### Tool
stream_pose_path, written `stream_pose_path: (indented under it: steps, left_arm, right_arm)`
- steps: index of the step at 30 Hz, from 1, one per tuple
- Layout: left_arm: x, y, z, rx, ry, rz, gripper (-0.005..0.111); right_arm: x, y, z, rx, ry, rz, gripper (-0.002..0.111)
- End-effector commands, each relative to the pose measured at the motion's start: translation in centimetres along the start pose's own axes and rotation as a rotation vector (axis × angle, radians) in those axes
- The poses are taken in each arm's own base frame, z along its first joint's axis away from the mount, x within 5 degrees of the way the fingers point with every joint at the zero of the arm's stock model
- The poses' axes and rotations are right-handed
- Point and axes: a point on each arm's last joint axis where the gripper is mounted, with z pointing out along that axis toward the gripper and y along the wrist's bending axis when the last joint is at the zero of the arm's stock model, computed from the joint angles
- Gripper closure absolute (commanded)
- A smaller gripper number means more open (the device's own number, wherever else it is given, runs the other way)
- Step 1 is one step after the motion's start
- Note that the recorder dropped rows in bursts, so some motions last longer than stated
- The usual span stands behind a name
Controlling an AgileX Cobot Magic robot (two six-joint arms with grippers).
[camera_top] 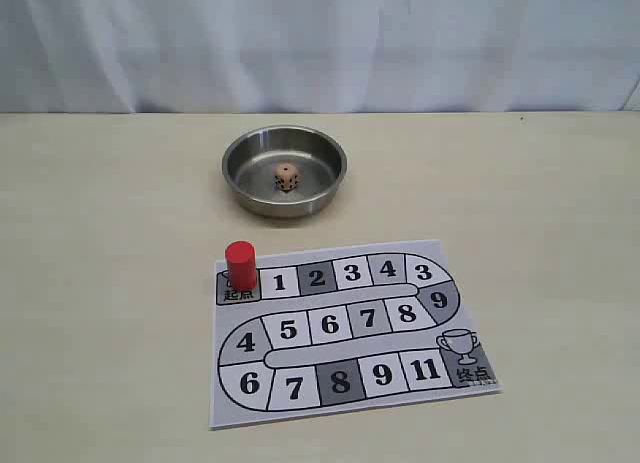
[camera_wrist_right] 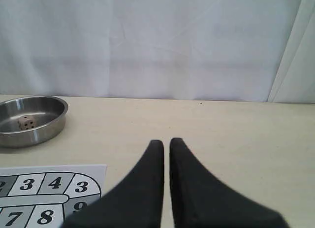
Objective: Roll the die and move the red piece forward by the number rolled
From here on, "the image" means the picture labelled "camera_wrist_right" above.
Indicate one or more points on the white backdrop curtain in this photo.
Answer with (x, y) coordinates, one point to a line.
(243, 50)

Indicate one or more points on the wooden die black dots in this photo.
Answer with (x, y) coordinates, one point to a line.
(26, 122)

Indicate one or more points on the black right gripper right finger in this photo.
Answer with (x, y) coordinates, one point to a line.
(201, 200)

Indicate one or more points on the round stainless steel bowl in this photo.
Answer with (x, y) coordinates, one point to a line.
(49, 113)

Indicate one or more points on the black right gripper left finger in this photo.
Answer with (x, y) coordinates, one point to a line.
(136, 202)

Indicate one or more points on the printed paper game board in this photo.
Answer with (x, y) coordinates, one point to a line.
(44, 196)

